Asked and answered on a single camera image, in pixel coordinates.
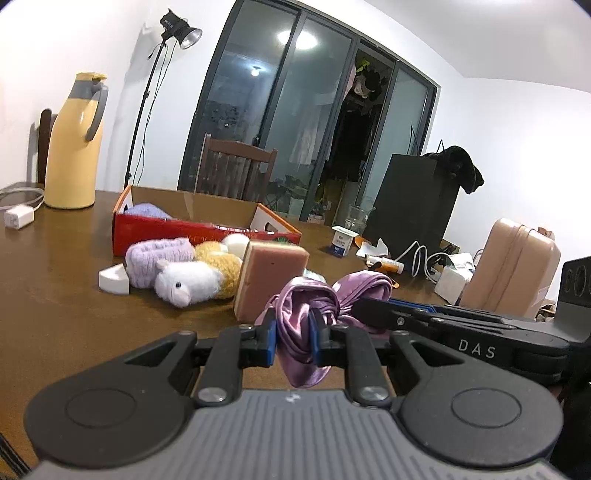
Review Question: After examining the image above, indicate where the purple satin scrunchie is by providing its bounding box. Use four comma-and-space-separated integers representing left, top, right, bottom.
254, 270, 393, 388

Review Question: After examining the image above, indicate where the pink sponge block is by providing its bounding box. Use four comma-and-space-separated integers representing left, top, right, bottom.
233, 240, 310, 324

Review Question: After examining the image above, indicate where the pink suitcase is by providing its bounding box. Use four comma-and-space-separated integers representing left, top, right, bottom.
460, 219, 561, 319

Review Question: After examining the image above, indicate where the white alpaca plush toy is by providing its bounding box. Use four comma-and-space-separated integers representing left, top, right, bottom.
153, 259, 223, 308

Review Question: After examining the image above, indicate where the orange white tube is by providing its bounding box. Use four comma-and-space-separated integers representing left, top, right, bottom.
366, 255, 405, 275

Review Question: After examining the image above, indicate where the iridescent mesh pouf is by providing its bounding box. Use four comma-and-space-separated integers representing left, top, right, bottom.
303, 269, 327, 284

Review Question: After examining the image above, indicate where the yellow fuzzy plush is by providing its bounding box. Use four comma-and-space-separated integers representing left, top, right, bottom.
194, 241, 242, 300

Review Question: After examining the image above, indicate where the crumpled white paper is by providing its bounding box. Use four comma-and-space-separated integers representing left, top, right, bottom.
355, 237, 390, 258

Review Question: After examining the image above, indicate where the white tissue box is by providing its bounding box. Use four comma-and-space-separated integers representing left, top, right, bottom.
435, 262, 476, 305

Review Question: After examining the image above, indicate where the white foam ball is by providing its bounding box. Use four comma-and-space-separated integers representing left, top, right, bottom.
221, 233, 249, 260

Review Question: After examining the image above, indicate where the white yogurt cup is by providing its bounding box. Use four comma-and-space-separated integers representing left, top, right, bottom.
329, 225, 358, 257

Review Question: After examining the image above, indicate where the lavender knit headband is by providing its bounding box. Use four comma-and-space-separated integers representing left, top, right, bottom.
124, 238, 194, 289

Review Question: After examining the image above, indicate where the white wedge sponge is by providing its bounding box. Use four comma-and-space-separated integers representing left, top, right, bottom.
98, 263, 130, 295

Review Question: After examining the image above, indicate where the clear glass cup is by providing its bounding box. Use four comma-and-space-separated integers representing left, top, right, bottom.
345, 205, 372, 235

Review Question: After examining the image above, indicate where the red cardboard box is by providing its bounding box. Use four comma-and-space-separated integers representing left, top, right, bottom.
112, 186, 301, 257

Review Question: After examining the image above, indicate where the lavender towel in box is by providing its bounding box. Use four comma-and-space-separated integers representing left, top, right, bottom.
123, 203, 171, 220

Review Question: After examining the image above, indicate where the black cloth on cabinet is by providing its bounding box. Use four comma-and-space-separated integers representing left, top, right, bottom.
426, 146, 485, 195

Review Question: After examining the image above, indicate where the white power adapter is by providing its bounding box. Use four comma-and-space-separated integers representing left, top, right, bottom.
4, 205, 35, 230

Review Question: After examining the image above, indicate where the sliding glass door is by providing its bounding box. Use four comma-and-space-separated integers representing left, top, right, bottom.
178, 1, 437, 224

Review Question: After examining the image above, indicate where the yellow thermos jug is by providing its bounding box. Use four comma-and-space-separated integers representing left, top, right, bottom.
44, 72, 108, 210

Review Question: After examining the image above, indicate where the studio light on stand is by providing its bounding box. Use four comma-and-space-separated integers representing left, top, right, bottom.
123, 9, 202, 187

